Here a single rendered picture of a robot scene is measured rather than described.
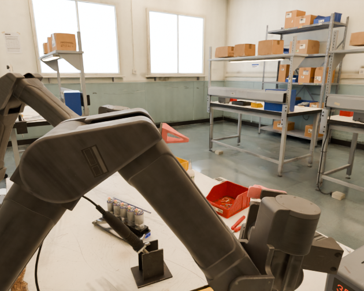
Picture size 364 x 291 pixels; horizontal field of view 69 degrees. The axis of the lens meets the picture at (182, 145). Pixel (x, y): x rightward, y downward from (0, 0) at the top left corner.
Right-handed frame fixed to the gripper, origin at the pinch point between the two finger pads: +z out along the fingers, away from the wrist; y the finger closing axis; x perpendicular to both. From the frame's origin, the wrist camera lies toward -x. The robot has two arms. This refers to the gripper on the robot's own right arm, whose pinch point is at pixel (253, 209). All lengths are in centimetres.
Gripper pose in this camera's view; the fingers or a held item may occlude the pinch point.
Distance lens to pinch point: 57.9
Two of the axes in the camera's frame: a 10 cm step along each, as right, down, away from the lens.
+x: -9.9, -1.5, 0.3
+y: 1.4, -9.6, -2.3
